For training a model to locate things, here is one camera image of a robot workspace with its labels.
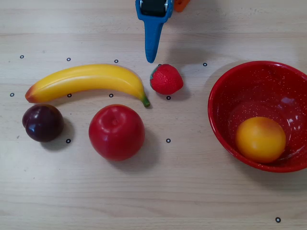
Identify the blue gripper black motor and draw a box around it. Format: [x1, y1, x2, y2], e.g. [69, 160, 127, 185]
[135, 0, 174, 64]

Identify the yellow orange toy peach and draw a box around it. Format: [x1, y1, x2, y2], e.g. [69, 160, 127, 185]
[235, 116, 287, 164]

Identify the orange robot arm base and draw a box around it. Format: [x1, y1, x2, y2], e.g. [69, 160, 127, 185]
[173, 0, 192, 13]

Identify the red speckled enamel bowl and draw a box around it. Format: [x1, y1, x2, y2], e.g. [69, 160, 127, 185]
[208, 60, 307, 173]

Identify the red toy strawberry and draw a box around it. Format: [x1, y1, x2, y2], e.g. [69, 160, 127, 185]
[149, 63, 184, 95]

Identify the yellow toy banana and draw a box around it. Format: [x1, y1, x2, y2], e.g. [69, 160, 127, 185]
[24, 63, 151, 108]

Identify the red toy apple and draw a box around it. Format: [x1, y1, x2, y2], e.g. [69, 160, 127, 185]
[88, 104, 146, 162]

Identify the dark purple toy plum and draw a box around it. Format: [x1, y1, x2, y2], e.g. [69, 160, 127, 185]
[22, 103, 65, 143]

